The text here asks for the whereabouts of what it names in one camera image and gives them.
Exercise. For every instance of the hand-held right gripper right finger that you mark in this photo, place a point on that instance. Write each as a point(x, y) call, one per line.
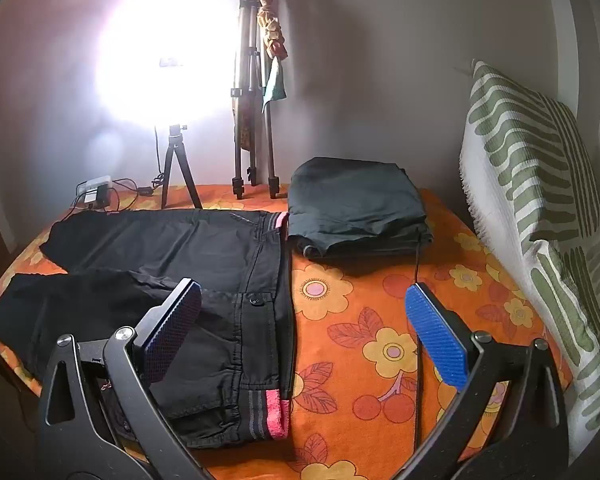
point(437, 335)

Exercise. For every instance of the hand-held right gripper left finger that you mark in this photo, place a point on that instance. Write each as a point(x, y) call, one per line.
point(175, 330)

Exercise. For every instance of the black pants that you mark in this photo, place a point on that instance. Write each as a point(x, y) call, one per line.
point(205, 255)

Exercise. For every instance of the folded dark grey pants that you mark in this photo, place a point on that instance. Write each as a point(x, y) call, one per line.
point(355, 200)

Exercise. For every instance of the orange floral bed sheet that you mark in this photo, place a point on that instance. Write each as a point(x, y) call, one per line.
point(360, 320)

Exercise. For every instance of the black power adapter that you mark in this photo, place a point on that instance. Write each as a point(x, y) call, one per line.
point(97, 197)

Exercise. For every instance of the white power strip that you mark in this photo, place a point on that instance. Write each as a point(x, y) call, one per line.
point(92, 182)

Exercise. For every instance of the small black tripod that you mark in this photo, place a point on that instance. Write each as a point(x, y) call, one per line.
point(172, 160)

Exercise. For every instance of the green striped white pillow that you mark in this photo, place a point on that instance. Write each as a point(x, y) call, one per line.
point(525, 160)

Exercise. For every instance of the tall folded tripod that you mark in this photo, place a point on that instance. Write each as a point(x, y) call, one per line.
point(240, 110)

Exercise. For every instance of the teal cloth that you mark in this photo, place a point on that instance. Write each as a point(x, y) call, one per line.
point(275, 85)

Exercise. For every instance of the orange patterned cloth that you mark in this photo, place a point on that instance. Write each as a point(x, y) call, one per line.
point(271, 25)

